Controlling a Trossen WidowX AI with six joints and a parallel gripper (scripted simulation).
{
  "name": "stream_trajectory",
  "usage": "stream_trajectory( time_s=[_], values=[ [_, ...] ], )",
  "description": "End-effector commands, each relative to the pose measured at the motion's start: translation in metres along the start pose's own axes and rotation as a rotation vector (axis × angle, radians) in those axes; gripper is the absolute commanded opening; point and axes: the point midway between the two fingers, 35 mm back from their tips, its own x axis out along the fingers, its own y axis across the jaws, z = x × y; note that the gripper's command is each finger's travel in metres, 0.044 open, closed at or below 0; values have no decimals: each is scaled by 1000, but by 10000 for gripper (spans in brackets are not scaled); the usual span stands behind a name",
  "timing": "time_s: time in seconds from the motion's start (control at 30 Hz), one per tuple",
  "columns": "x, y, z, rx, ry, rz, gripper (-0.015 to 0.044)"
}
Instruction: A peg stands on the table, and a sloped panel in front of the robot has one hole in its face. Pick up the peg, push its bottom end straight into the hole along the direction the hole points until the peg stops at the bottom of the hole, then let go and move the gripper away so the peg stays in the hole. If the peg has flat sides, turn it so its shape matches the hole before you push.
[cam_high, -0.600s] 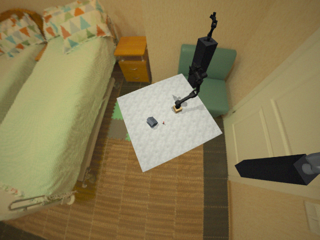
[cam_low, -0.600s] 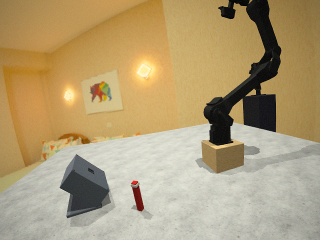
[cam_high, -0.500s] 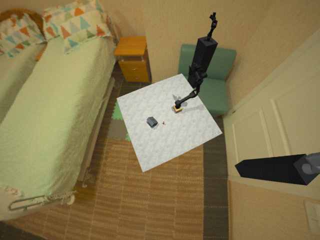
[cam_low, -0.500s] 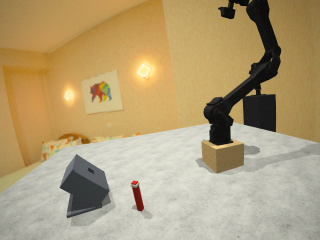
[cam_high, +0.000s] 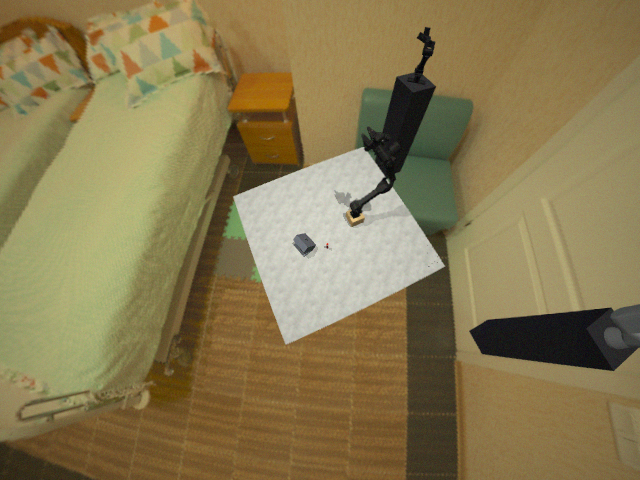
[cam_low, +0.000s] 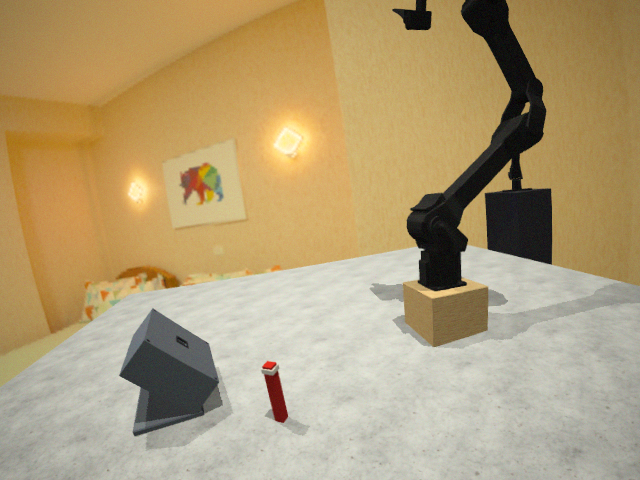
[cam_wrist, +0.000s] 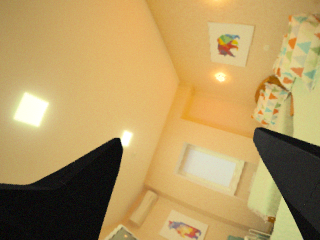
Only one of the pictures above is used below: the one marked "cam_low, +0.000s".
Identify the dark red square peg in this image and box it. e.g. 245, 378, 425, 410
261, 362, 288, 423

